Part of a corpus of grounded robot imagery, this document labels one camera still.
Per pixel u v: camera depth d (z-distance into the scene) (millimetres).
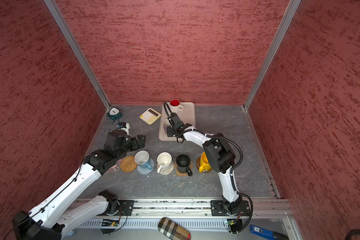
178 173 858
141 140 696
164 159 866
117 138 558
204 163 803
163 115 1141
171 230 657
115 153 551
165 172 854
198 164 880
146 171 856
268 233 646
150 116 1132
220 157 532
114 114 1100
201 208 757
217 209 739
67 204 437
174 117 762
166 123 1027
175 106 1091
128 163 896
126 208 737
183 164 854
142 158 867
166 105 742
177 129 754
